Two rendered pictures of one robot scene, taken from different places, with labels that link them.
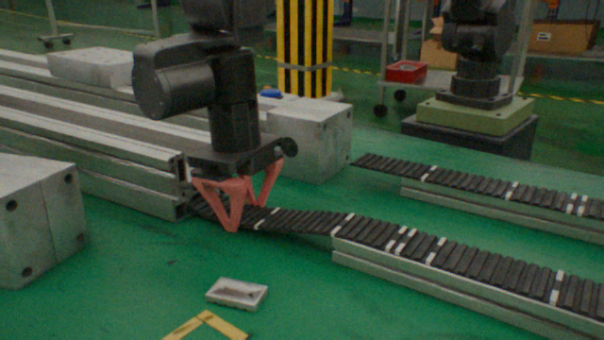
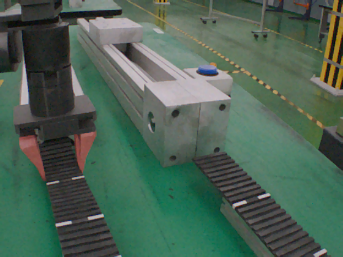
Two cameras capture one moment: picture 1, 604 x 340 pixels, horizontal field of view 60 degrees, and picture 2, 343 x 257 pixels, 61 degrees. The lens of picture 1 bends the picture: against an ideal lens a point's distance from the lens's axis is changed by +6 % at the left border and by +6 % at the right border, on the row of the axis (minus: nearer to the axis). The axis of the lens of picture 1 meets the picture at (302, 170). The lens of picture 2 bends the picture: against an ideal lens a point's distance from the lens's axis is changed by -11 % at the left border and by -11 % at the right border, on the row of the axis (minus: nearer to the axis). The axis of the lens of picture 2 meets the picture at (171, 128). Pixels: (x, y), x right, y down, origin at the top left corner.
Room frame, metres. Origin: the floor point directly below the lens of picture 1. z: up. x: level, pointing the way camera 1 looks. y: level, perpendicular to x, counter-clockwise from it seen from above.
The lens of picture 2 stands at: (0.33, -0.24, 1.04)
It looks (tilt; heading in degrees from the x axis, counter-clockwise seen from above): 27 degrees down; 33
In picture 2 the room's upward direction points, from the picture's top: 3 degrees clockwise
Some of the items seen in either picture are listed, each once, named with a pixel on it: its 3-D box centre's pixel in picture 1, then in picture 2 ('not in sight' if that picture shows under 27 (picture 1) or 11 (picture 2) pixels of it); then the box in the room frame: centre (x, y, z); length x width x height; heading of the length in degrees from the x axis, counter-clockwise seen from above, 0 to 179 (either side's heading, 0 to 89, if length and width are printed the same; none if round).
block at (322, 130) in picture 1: (314, 136); (191, 118); (0.72, -0.02, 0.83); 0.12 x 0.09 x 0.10; 148
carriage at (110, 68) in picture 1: (107, 74); (114, 35); (0.95, 0.36, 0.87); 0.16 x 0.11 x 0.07; 58
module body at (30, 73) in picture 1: (110, 99); (114, 52); (0.95, 0.36, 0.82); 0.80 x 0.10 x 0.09; 58
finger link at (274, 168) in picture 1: (247, 182); (67, 144); (0.55, 0.07, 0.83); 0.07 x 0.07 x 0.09; 60
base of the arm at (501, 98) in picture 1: (475, 79); not in sight; (0.98, -0.34, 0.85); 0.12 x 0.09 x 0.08; 42
